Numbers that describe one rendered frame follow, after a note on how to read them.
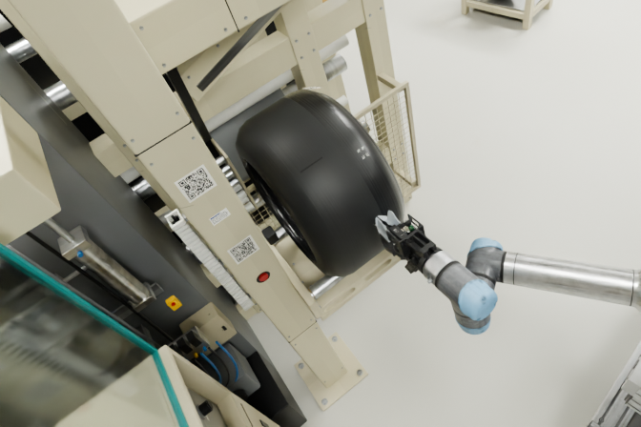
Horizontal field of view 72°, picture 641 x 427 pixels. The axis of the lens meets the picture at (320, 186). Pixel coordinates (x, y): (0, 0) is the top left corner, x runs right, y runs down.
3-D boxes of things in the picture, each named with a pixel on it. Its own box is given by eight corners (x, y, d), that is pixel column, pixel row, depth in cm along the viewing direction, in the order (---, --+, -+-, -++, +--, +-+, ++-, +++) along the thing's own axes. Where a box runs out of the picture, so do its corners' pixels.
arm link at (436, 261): (461, 274, 101) (434, 295, 99) (446, 261, 104) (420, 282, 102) (458, 254, 96) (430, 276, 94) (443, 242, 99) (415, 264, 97)
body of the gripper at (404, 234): (407, 211, 106) (444, 239, 98) (412, 233, 112) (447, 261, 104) (382, 230, 105) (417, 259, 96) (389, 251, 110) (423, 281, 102)
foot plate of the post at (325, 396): (323, 412, 206) (322, 411, 204) (294, 365, 223) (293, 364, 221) (368, 374, 212) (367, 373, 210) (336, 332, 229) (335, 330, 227)
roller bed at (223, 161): (216, 237, 170) (177, 190, 147) (200, 214, 179) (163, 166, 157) (258, 208, 174) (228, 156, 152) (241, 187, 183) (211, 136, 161)
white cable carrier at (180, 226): (245, 311, 141) (171, 228, 105) (238, 300, 144) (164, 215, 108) (257, 302, 142) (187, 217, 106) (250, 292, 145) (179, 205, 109)
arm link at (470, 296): (475, 331, 92) (470, 313, 86) (437, 295, 100) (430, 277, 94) (502, 306, 93) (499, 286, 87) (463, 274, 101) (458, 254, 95)
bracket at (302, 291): (317, 319, 144) (309, 307, 137) (259, 242, 169) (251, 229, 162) (325, 313, 145) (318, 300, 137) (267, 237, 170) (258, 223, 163)
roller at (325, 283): (305, 291, 147) (314, 302, 146) (304, 289, 143) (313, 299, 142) (386, 230, 155) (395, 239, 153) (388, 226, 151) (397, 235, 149)
